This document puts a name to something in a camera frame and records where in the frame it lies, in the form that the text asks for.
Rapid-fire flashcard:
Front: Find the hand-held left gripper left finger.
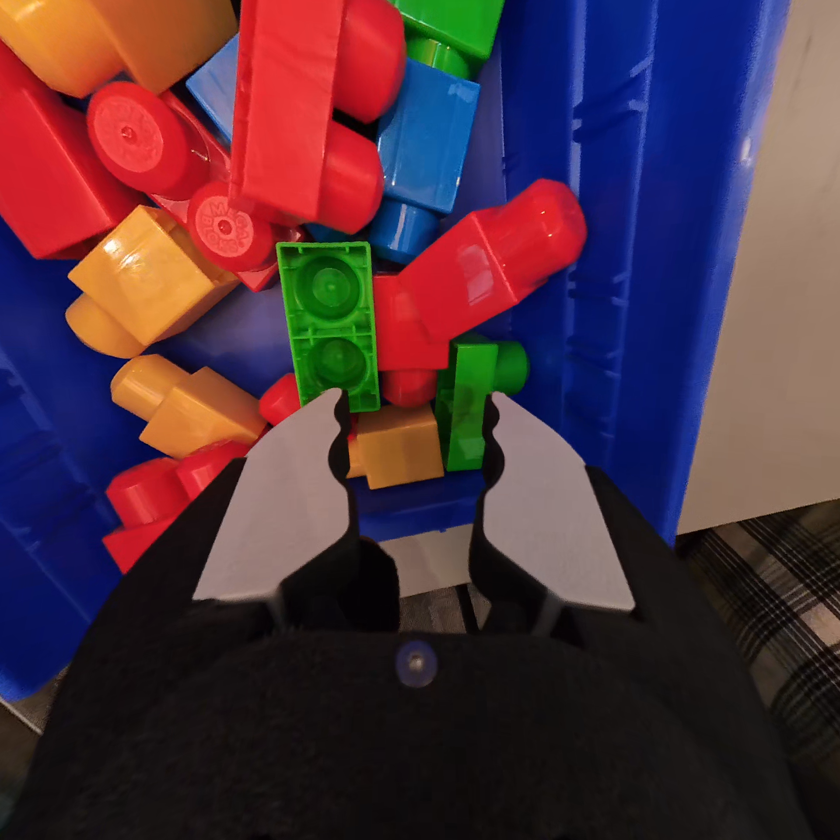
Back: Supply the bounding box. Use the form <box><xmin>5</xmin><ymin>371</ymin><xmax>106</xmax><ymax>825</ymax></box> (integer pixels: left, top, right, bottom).
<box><xmin>192</xmin><ymin>387</ymin><xmax>361</xmax><ymax>630</ymax></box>

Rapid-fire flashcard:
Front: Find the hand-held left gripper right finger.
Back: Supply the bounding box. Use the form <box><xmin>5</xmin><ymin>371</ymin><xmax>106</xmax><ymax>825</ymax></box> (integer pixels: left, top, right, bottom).
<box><xmin>468</xmin><ymin>391</ymin><xmax>637</xmax><ymax>635</ymax></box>

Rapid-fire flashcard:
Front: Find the yellow one-stud mega block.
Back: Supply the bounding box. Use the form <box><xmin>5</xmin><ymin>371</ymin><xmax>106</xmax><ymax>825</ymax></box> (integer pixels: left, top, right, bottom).
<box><xmin>346</xmin><ymin>402</ymin><xmax>446</xmax><ymax>491</ymax></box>

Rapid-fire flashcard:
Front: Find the blue plastic block bin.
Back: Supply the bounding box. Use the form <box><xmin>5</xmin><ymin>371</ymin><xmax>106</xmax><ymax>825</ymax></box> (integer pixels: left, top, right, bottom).
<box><xmin>0</xmin><ymin>0</ymin><xmax>791</xmax><ymax>700</ymax></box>

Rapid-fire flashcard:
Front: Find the pile of mega blocks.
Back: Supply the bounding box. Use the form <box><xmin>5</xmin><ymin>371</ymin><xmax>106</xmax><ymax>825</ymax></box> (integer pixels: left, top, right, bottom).
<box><xmin>0</xmin><ymin>0</ymin><xmax>588</xmax><ymax>575</ymax></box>

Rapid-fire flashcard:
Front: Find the plaid checked cloth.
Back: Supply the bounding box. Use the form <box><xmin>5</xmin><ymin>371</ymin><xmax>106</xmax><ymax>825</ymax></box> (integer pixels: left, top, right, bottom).
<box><xmin>676</xmin><ymin>505</ymin><xmax>840</xmax><ymax>782</ymax></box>

